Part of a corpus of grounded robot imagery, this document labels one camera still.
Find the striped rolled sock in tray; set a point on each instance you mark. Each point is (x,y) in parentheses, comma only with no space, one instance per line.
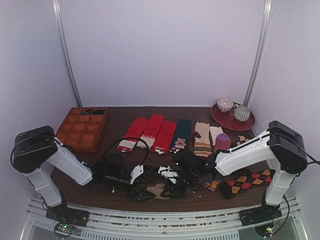
(87,112)

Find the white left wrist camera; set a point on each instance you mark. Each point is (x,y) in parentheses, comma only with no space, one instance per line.
(137,171)

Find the beige brown striped sock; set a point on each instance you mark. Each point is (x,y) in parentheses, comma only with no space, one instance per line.
(202,144)

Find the cream short sock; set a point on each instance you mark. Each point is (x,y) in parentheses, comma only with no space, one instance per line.
(214,132)

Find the red sock spotted cuff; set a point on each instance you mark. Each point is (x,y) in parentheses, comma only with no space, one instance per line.
(164,138)

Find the dark green monkey sock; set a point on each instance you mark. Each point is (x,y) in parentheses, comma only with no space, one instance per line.
(182,135)

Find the wooden compartment tray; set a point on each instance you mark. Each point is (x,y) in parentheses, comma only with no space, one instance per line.
(83,132)

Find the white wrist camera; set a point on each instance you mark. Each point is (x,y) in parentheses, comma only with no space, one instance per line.
(168,173)
(137,171)

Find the grey striped mug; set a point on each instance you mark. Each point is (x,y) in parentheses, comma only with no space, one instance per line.
(241,113)

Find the orange purple striped sock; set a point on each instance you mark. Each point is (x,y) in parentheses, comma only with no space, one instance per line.
(211,186)

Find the red orange argyle sock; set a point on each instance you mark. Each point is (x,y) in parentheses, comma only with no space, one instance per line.
(243,183)

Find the right aluminium frame post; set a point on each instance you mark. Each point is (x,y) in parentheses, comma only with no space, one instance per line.
(261,47)

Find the aluminium frame post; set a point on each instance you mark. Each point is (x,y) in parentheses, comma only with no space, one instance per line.
(261,47)
(66,57)

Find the left aluminium frame post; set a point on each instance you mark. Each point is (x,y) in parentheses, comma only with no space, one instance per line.
(66,57)

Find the tan ribbed sock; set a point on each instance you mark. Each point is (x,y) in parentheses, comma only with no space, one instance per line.
(157,190)

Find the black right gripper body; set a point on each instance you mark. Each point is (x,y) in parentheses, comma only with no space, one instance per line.
(175,186)

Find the brown argyle sock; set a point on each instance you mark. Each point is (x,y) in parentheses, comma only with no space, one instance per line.
(241,139)

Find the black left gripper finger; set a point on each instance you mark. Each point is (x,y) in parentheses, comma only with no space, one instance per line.
(139,194)
(149,172)

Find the magenta purple sock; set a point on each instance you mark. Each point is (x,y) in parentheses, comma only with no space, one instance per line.
(222,142)

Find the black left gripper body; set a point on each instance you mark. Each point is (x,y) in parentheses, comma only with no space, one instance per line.
(111,180)

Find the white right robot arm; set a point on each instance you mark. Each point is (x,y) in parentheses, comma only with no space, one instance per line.
(279,142)

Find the red sock beige cuff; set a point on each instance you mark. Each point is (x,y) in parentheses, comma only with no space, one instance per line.
(152,129)

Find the white patterned bowl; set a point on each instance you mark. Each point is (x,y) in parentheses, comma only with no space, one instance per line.
(224,104)

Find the red round plate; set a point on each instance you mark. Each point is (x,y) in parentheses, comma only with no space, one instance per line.
(227,119)

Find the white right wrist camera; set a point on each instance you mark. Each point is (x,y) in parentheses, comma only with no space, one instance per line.
(168,173)

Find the red sock white cuff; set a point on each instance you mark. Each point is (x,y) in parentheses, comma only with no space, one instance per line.
(135,131)

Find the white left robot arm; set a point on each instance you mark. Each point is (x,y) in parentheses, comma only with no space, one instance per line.
(39,146)

